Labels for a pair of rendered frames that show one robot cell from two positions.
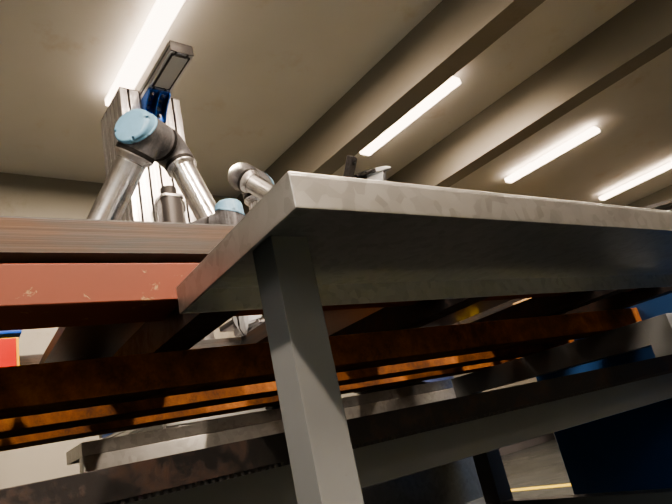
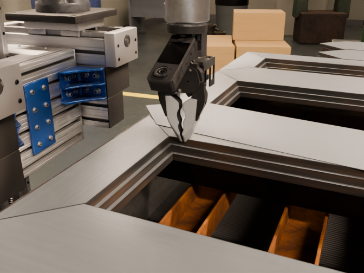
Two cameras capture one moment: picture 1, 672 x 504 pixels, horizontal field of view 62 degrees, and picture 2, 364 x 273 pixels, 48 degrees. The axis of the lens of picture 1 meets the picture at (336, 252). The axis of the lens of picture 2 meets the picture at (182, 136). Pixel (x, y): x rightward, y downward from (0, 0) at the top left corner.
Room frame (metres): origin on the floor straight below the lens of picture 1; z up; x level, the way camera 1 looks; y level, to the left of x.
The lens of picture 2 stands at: (0.75, 0.61, 1.16)
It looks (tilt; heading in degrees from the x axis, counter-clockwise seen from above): 23 degrees down; 331
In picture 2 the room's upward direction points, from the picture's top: straight up
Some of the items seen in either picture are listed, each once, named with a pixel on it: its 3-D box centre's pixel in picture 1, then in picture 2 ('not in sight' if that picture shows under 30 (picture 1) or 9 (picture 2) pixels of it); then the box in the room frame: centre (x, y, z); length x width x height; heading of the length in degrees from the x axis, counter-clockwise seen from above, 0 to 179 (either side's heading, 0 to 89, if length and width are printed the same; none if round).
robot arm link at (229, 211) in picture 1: (230, 221); not in sight; (1.38, 0.26, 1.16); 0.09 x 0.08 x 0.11; 73
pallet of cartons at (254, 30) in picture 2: not in sight; (233, 46); (4.37, -2.01, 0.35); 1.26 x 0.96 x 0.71; 47
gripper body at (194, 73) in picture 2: not in sight; (188, 58); (1.38, 0.25, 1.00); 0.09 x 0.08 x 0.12; 127
